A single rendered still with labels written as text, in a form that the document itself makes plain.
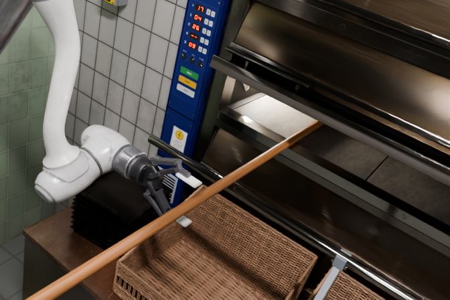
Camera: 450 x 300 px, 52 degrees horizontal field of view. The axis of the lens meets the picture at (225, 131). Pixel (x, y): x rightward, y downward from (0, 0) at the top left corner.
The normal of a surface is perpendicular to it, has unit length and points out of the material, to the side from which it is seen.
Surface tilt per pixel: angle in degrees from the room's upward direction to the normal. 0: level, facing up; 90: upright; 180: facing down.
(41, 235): 0
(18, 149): 90
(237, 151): 70
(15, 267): 0
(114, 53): 90
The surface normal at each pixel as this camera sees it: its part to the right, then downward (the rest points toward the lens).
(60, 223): 0.23, -0.85
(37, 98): 0.79, 0.45
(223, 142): -0.45, -0.03
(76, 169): 0.75, 0.10
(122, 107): -0.56, 0.28
